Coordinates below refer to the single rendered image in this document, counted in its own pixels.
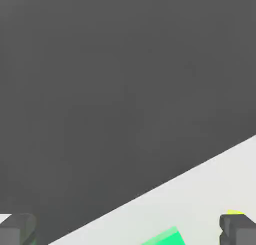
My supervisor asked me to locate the small green cube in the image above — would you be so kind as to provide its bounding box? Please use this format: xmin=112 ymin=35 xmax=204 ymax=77
xmin=141 ymin=226 xmax=186 ymax=245

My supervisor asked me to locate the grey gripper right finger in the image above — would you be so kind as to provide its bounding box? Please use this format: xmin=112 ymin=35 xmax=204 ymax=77
xmin=219 ymin=213 xmax=256 ymax=245

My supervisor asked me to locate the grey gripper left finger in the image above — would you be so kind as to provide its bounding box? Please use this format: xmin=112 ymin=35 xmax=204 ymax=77
xmin=0 ymin=213 xmax=38 ymax=245

